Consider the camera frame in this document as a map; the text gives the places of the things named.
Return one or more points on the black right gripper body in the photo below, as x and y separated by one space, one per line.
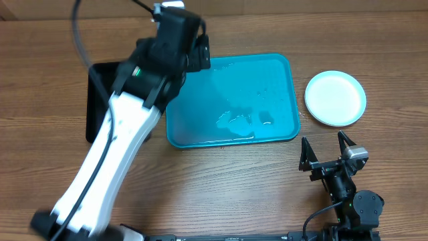
326 169

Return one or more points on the light blue plate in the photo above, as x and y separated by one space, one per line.
335 98

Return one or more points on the teal plastic tray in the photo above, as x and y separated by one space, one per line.
238 100

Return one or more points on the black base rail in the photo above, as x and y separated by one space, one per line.
290 236

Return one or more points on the black plastic tray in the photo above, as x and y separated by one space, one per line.
96 109

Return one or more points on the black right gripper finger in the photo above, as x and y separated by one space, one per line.
345 144
308 158

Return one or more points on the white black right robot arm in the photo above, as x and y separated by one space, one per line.
357 211

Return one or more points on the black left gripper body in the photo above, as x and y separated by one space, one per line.
198 57

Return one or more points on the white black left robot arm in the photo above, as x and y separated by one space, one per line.
145 83

